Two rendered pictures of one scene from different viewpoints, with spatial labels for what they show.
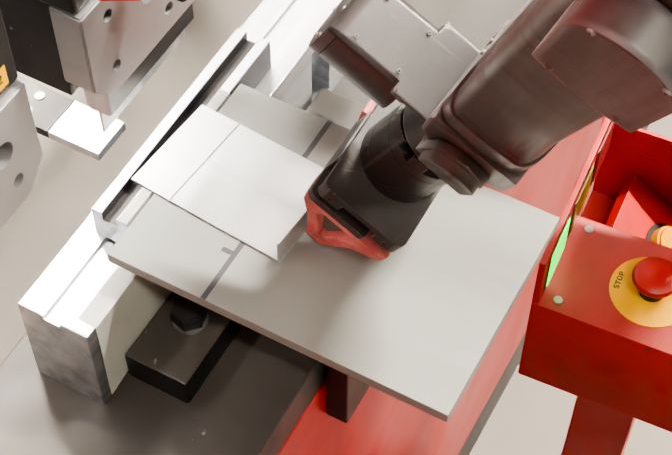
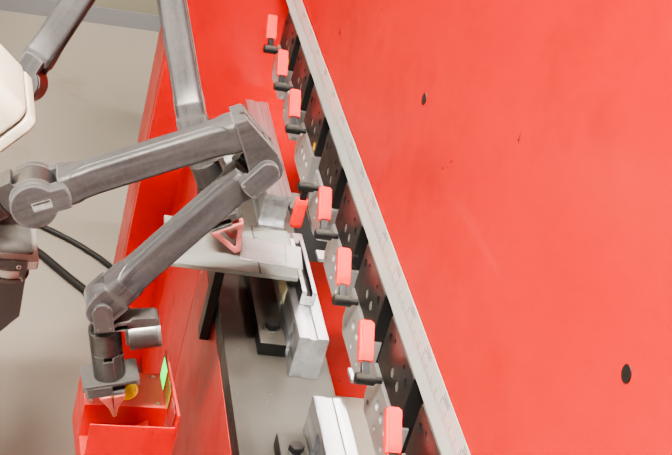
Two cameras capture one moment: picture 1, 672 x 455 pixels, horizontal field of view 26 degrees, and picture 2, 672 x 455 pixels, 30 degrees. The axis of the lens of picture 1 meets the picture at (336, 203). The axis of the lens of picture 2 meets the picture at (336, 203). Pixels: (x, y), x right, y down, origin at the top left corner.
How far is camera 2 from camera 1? 2.72 m
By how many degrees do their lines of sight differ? 90
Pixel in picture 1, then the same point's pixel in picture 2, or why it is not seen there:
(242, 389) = (231, 277)
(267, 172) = (264, 255)
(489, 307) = not seen: hidden behind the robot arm
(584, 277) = (148, 386)
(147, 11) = (300, 154)
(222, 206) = (268, 245)
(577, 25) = not seen: outside the picture
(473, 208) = (196, 259)
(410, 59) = not seen: hidden behind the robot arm
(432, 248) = (199, 247)
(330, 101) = (279, 341)
